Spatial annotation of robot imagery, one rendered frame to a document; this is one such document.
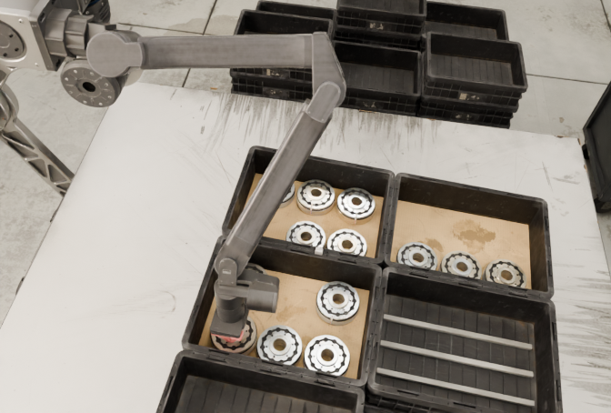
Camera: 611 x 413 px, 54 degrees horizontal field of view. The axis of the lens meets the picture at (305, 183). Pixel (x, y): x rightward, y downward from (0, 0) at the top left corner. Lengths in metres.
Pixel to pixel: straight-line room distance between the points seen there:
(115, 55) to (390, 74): 1.83
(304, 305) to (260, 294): 0.30
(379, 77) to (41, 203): 1.58
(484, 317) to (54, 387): 1.04
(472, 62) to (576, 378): 1.50
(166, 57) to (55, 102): 2.21
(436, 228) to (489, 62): 1.27
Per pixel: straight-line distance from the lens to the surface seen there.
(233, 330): 1.28
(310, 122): 1.06
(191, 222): 1.77
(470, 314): 1.54
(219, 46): 1.07
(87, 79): 1.54
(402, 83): 2.73
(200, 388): 1.40
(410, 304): 1.51
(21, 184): 2.95
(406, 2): 3.03
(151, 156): 1.95
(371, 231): 1.61
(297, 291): 1.49
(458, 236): 1.65
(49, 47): 1.16
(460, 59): 2.75
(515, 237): 1.71
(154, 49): 1.09
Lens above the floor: 2.13
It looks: 51 degrees down
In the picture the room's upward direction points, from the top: 5 degrees clockwise
